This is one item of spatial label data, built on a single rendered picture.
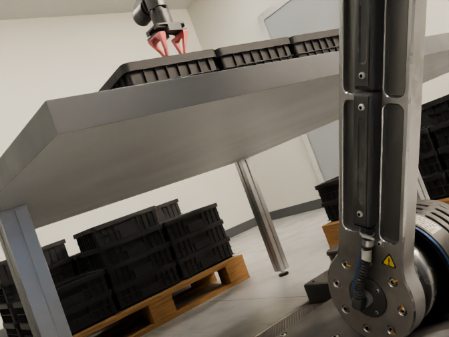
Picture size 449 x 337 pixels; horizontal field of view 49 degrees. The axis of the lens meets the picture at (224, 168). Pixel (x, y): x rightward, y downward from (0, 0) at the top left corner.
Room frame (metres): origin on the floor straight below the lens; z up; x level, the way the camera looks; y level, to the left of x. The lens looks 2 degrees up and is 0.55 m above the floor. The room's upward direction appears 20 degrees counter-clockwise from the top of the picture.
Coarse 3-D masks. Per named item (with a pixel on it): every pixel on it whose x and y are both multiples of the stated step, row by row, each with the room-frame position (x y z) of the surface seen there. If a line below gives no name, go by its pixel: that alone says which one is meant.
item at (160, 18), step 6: (150, 12) 1.39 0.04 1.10; (156, 12) 1.38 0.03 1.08; (162, 12) 1.38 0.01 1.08; (168, 12) 1.39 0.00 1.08; (156, 18) 1.38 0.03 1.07; (162, 18) 1.38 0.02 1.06; (168, 18) 1.38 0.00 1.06; (156, 24) 1.35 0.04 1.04; (162, 24) 1.36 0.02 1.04; (180, 24) 1.41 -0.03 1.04; (150, 30) 1.37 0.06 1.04; (156, 30) 1.39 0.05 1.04; (162, 30) 1.40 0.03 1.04
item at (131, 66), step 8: (168, 56) 1.29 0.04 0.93; (176, 56) 1.30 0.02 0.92; (184, 56) 1.32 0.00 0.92; (192, 56) 1.33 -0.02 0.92; (200, 56) 1.35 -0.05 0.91; (208, 56) 1.36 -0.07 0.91; (128, 64) 1.22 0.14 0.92; (136, 64) 1.23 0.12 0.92; (144, 64) 1.25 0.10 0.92; (152, 64) 1.26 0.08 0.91; (160, 64) 1.27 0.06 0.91; (168, 64) 1.28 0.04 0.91; (120, 72) 1.23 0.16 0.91; (112, 80) 1.28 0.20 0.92; (104, 88) 1.34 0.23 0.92
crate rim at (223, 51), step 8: (264, 40) 1.48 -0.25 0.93; (272, 40) 1.50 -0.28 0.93; (280, 40) 1.52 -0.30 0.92; (288, 40) 1.54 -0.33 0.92; (224, 48) 1.40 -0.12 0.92; (232, 48) 1.41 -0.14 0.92; (240, 48) 1.43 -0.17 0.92; (248, 48) 1.44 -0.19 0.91; (256, 48) 1.46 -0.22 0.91; (216, 56) 1.39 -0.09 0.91
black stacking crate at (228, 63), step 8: (264, 48) 1.49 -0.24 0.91; (272, 48) 1.51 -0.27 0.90; (280, 48) 1.53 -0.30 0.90; (288, 48) 1.55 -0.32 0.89; (224, 56) 1.40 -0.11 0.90; (232, 56) 1.42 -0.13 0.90; (240, 56) 1.44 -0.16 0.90; (248, 56) 1.45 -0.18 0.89; (256, 56) 1.47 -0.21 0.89; (264, 56) 1.49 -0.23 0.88; (272, 56) 1.50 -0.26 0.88; (280, 56) 1.52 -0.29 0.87; (288, 56) 1.53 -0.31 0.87; (216, 64) 1.42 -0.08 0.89; (224, 64) 1.40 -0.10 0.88; (232, 64) 1.41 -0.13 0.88; (240, 64) 1.42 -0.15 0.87; (248, 64) 1.45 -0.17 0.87; (256, 64) 1.45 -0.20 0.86
